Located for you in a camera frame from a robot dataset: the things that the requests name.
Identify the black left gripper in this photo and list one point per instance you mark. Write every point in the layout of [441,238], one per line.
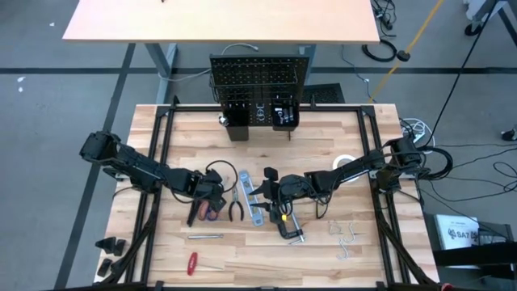
[202,186]

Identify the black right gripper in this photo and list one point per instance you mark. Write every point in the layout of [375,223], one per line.
[292,186]

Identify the grey torpedo level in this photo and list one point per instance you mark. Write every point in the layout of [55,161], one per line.
[246,182]

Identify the silver socket extension bar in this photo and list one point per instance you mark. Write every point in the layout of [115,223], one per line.
[204,237]

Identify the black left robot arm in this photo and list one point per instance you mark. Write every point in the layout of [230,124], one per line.
[137,167]

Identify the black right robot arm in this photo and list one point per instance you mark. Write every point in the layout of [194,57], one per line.
[351,169]

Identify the black C-clamp silver screw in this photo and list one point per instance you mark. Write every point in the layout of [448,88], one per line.
[282,232]

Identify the tall black pegboard bin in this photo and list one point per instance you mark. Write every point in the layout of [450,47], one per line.
[236,133]

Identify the short black pegboard bin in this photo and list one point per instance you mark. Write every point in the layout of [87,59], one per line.
[284,126]

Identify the white tape roll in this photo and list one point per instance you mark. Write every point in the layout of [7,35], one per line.
[338,161]

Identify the black plastic spare part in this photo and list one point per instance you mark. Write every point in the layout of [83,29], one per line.
[119,248]
[106,245]
[104,267]

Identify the black perforated metal panel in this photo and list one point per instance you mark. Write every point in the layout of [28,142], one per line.
[327,94]

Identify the black metal pegboard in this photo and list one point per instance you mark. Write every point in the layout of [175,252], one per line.
[242,64]

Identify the white power strip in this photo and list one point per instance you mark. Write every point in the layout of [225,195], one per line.
[416,135]

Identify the light wood desk grey legs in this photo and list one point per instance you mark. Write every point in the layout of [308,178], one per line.
[222,20]

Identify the white printed cardboard box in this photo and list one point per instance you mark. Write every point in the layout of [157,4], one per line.
[456,232]

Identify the black round plug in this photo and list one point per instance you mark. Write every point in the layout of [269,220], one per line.
[402,55]

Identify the red button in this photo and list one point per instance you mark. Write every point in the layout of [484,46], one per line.
[447,287]

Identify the black shelf cart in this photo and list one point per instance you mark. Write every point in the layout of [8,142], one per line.
[476,256]

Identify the grey rolling cart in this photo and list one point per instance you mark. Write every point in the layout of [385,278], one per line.
[480,8]

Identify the black aluminium table frame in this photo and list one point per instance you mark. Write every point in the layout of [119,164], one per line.
[194,108]

